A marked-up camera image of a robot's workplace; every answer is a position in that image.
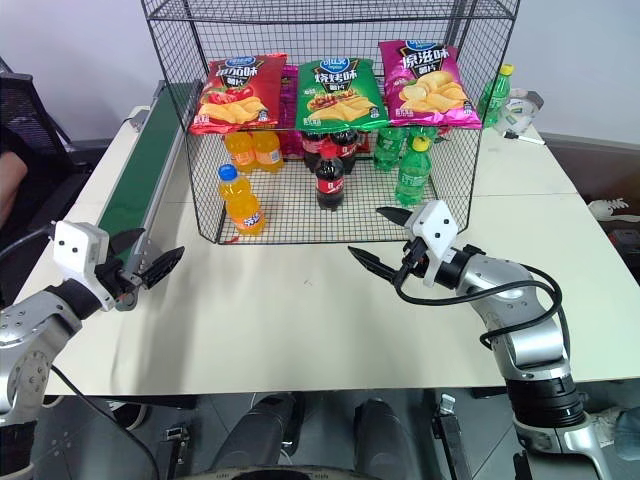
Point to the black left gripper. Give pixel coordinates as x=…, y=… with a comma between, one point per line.
x=120, y=280

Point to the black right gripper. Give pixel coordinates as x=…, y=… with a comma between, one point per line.
x=414, y=260

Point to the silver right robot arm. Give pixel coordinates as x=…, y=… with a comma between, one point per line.
x=525, y=320

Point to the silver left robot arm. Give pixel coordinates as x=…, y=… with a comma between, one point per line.
x=30, y=320

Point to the green conveyor belt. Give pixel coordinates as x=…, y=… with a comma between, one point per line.
x=140, y=170

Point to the green soda bottle yellow cap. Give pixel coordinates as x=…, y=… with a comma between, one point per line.
x=496, y=97
x=414, y=175

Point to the cola bottle red cap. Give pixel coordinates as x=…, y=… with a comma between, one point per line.
x=330, y=180

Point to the orange soda bottle blue cap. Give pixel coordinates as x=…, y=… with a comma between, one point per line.
x=240, y=200

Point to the seated person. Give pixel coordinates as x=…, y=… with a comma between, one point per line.
x=11, y=185

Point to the green potato chips bag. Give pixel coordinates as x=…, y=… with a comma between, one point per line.
x=340, y=95

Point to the dark sneaker white sole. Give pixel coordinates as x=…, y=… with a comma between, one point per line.
x=132, y=415

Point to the magenta potato chips bag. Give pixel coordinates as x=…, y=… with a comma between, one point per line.
x=430, y=85

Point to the black mesh office chair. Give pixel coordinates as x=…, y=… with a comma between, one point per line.
x=35, y=130

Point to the purple snack bag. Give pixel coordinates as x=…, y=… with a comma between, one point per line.
x=288, y=100

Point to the white marker pen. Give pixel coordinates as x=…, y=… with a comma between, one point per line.
x=525, y=138

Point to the red potato chips bag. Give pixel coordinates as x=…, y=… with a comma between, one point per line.
x=240, y=95

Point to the dark rounded shape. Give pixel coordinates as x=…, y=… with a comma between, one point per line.
x=387, y=435
x=260, y=430

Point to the black table clamp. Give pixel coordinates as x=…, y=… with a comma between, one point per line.
x=175, y=450
x=452, y=435

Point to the white laced shoe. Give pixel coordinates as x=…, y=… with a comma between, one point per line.
x=607, y=206

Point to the black red floor device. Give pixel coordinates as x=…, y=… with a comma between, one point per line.
x=625, y=245

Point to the blue jeans leg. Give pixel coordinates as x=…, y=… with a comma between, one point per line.
x=629, y=432

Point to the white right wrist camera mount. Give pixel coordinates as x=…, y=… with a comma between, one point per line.
x=435, y=225

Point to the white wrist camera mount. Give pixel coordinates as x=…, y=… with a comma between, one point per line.
x=435, y=225
x=75, y=247

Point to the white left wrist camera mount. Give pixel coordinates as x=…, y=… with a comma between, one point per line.
x=75, y=247

